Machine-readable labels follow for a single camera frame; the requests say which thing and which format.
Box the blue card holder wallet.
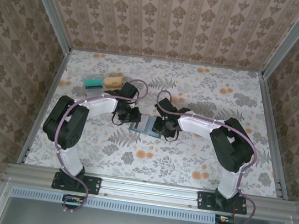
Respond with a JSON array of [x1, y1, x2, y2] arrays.
[[128, 112, 164, 140]]

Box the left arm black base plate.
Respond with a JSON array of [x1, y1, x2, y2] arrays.
[[51, 170, 103, 196]]

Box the floral table covering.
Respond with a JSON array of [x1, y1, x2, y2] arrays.
[[24, 42, 297, 200]]

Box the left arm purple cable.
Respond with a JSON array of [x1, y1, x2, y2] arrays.
[[46, 68, 151, 222]]

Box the plain orange card stack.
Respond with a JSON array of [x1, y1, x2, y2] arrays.
[[103, 74, 124, 89]]

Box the grey slotted cable duct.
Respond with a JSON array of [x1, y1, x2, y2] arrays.
[[11, 185, 216, 224]]

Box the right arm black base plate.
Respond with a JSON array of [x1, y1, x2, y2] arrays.
[[196, 190, 249, 216]]

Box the teal card stack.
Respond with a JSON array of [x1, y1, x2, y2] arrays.
[[83, 78, 105, 90]]

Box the aluminium corner post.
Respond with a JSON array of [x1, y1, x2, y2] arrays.
[[261, 0, 299, 83], [13, 0, 79, 53]]

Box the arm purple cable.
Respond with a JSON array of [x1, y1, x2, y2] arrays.
[[139, 89, 271, 224], [46, 68, 151, 222]]

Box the clear acrylic card organizer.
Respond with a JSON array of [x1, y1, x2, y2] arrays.
[[81, 68, 125, 99]]

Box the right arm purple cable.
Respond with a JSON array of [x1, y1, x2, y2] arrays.
[[139, 89, 271, 224]]

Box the aluminium side rail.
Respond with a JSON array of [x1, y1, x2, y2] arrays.
[[243, 74, 299, 200], [17, 44, 72, 169]]

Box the aluminium front rail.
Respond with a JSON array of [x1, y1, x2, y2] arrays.
[[3, 161, 299, 222]]

